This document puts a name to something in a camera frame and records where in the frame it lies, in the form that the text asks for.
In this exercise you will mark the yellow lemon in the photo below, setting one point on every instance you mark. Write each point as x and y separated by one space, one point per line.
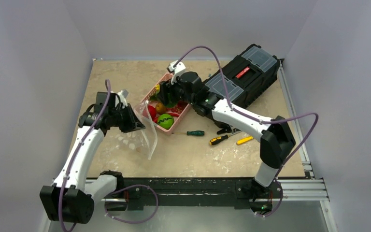
160 108

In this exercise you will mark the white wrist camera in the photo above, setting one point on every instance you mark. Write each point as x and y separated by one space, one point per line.
176 68
121 98

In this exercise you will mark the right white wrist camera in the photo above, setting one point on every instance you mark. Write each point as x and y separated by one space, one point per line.
176 68

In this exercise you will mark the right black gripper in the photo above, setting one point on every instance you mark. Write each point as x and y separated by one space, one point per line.
166 93

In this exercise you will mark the pink plastic basket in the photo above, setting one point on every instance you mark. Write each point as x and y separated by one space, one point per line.
153 101

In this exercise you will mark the green handled screwdriver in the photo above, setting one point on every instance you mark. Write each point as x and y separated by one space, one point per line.
197 133

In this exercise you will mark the yellow utility knife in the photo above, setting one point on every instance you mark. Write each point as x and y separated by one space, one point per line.
244 140

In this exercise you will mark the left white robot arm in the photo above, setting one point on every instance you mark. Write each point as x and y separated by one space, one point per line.
69 198

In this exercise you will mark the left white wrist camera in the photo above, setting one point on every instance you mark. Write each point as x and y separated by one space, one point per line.
121 98

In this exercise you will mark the green striped melon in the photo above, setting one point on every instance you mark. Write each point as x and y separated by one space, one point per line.
165 121

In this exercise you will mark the black plastic toolbox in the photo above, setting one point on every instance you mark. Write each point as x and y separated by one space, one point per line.
249 74

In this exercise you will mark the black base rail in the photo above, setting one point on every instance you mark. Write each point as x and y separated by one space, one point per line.
235 192

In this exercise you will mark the green bell pepper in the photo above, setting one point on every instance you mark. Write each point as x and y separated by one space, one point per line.
167 99

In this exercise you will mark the black yellow screwdriver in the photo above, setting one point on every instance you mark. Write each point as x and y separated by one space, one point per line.
218 140

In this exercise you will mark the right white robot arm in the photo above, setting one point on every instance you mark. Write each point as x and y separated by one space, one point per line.
274 135

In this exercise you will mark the black pliers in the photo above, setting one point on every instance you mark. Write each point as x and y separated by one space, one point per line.
228 129

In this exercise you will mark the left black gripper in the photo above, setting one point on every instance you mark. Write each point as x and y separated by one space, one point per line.
133 123

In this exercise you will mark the clear zip top bag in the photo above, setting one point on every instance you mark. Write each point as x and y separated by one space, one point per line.
143 141

